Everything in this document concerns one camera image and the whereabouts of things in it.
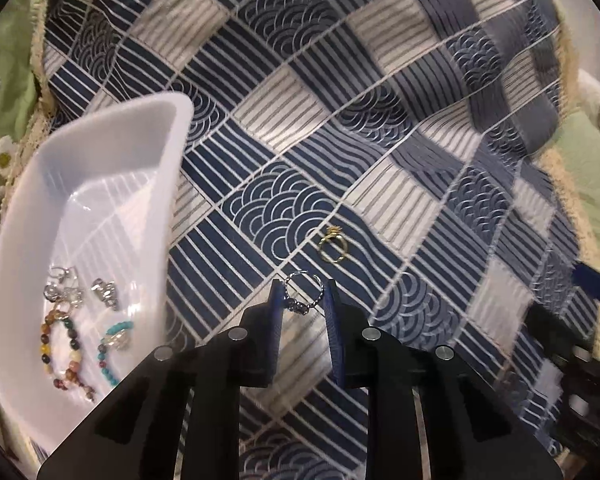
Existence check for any chunky silver ring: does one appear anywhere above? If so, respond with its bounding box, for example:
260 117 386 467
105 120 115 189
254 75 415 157
89 277 119 311

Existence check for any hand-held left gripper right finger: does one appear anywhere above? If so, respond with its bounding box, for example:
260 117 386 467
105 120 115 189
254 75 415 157
324 279 564 480

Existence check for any green quilt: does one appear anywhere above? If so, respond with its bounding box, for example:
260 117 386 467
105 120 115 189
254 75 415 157
542 107 600 283

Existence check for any blue patchwork blanket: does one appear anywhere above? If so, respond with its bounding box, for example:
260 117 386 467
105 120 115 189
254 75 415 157
10 0 600 480

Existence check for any silver bow ring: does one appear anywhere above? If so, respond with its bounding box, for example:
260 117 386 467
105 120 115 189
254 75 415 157
282 270 326 316

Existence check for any silver star charm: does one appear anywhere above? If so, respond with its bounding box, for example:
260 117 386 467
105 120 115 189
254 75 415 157
105 330 132 352

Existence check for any green flower pillow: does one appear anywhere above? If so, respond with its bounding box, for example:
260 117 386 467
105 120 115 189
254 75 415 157
0 7 53 203

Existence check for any white plastic tray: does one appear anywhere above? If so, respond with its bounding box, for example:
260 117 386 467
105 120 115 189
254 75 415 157
0 91 196 454

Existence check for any gold ring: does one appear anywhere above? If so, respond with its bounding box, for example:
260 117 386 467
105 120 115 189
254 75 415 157
317 226 352 264

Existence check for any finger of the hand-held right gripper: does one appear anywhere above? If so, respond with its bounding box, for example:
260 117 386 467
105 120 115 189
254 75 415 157
526 304 600 363
571 259 600 312

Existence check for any turquoise bead bracelet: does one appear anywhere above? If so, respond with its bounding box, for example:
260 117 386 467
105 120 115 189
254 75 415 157
96 321 134 389

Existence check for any multicolour stone bead bracelet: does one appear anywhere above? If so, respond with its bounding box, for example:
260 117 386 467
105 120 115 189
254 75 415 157
39 304 97 404

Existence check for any silver chain dark pendant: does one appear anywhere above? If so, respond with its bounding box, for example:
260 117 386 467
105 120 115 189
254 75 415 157
42 280 85 312

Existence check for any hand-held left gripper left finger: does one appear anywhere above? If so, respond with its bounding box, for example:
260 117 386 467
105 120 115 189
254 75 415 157
36 281 286 480

